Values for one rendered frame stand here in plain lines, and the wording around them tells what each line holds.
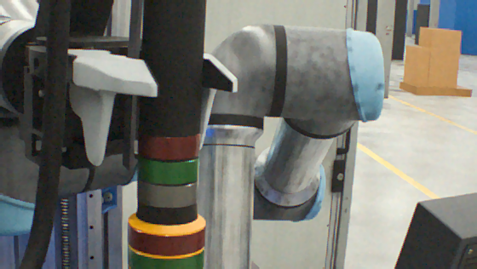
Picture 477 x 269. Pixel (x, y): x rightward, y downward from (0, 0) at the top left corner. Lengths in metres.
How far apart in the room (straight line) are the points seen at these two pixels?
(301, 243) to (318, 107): 1.94
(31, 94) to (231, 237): 0.41
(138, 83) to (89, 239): 0.94
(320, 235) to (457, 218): 1.78
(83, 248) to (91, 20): 0.85
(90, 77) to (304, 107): 0.50
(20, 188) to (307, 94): 0.37
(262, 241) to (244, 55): 1.88
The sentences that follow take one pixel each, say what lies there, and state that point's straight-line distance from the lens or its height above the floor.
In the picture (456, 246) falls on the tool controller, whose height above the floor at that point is 1.21.
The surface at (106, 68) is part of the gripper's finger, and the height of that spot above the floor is 1.50.
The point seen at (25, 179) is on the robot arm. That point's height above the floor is 1.38.
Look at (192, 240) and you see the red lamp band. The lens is 0.36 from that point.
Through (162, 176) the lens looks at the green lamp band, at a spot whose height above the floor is 1.45.
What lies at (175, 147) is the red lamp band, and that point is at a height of 1.46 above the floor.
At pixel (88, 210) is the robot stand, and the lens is 1.24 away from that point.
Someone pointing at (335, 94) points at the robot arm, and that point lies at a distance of 0.82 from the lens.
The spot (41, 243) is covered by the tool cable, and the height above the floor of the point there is 1.44.
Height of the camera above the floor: 1.54
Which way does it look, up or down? 11 degrees down
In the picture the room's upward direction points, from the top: 3 degrees clockwise
